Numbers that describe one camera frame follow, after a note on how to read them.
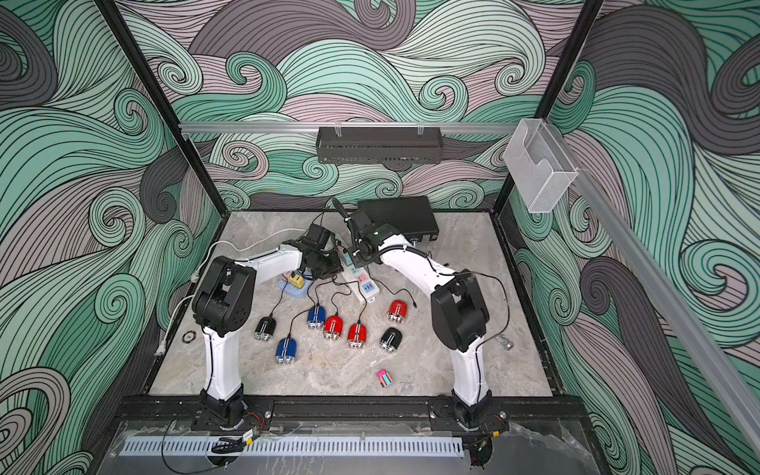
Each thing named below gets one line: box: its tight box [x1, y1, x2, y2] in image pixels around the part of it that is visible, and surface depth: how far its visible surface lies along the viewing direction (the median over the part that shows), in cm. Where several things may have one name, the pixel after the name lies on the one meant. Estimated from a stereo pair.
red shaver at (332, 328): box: [323, 315, 344, 341], surface depth 87 cm
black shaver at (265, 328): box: [254, 308, 277, 342], surface depth 87 cm
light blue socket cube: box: [279, 279, 313, 299], surface depth 97 cm
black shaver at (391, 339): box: [380, 326, 403, 354], surface depth 85 cm
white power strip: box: [338, 248, 380, 304], surface depth 97 cm
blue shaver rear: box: [306, 304, 327, 330], surface depth 90 cm
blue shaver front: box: [275, 326, 298, 365], surface depth 83 cm
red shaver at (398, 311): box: [387, 299, 409, 324], surface depth 91 cm
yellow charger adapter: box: [288, 274, 305, 289], surface depth 94 cm
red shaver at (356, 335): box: [347, 323, 368, 349], surface depth 86 cm
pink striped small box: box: [376, 369, 393, 388], surface depth 78 cm
